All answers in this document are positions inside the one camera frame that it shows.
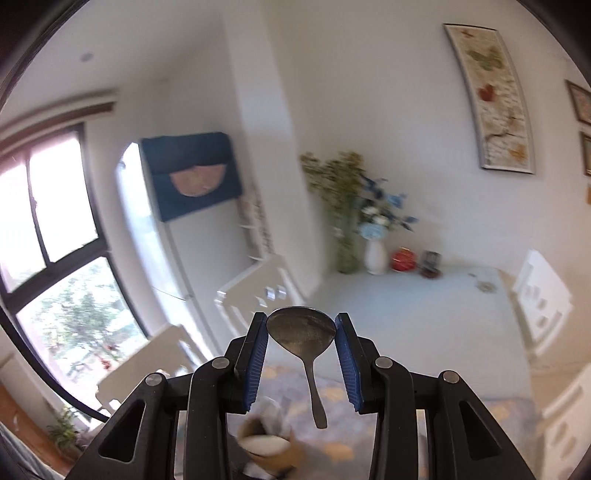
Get steel spoon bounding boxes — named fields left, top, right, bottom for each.
left=266, top=306, right=337, bottom=430

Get white ribbed vase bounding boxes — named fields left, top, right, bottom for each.
left=363, top=239, right=389, bottom=275

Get red lidded teacup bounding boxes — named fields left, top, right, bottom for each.
left=391, top=248, right=417, bottom=272

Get black phone stand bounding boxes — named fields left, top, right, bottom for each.
left=420, top=251, right=441, bottom=279

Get white refrigerator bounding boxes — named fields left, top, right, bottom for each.
left=116, top=142, right=252, bottom=358

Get glass vase with stems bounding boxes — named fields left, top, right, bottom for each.
left=300, top=151, right=365, bottom=274

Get potted green plant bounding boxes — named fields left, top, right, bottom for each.
left=47, top=407, right=82, bottom=459

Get blue fridge cover cloth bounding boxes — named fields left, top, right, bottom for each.
left=139, top=132, right=243, bottom=222

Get framed floral picture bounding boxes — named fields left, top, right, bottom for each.
left=444, top=23, right=535, bottom=175

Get small framed picture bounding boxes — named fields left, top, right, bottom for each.
left=566, top=81, right=591, bottom=125
left=580, top=131, right=591, bottom=177

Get window with dark frame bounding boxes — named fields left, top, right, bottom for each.
left=1, top=124, right=147, bottom=404

